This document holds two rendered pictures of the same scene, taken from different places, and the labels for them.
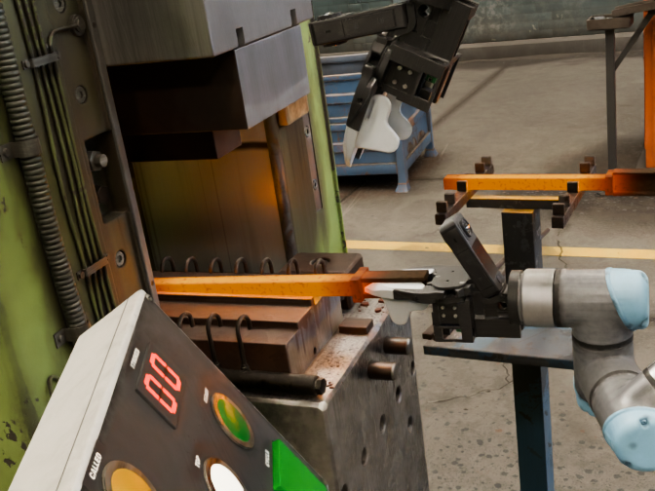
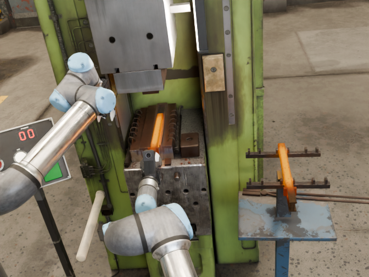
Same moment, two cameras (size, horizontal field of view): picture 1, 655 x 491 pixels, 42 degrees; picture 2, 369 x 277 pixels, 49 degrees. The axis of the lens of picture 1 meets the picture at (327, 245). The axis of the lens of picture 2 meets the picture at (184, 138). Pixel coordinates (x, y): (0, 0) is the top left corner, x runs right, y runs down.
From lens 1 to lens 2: 1.75 m
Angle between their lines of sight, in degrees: 64
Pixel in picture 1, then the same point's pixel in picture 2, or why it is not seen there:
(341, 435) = (133, 181)
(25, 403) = not seen: hidden behind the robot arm
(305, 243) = (215, 131)
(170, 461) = (9, 145)
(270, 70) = (134, 81)
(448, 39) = not seen: hidden behind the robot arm
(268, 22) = (135, 67)
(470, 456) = (353, 266)
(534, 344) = (248, 220)
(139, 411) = (11, 136)
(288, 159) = (209, 102)
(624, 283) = (138, 200)
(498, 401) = not seen: outside the picture
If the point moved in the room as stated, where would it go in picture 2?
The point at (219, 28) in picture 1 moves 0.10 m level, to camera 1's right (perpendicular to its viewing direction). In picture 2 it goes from (105, 67) to (110, 76)
